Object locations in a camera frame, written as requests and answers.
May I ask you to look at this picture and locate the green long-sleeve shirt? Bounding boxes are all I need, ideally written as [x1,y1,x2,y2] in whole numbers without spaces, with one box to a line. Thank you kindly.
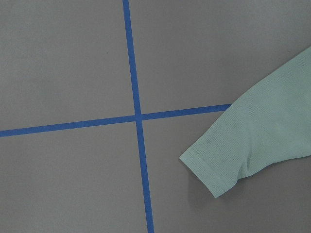
[180,49,311,197]

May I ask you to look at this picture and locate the blue tape grid lines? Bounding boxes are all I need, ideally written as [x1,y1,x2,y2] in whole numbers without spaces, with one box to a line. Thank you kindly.
[0,0,230,233]

